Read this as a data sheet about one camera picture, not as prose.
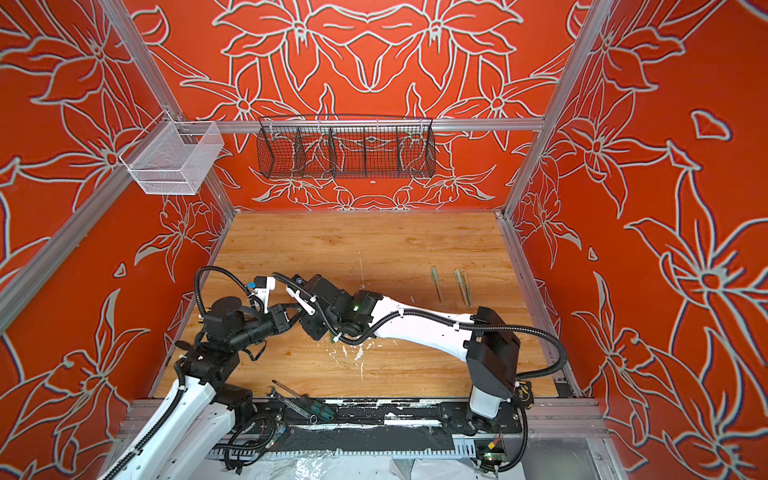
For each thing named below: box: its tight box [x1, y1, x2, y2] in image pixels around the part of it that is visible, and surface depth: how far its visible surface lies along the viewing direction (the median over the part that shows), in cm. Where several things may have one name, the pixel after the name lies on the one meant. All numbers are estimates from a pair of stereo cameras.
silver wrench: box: [266, 386, 318, 425], surface depth 77 cm
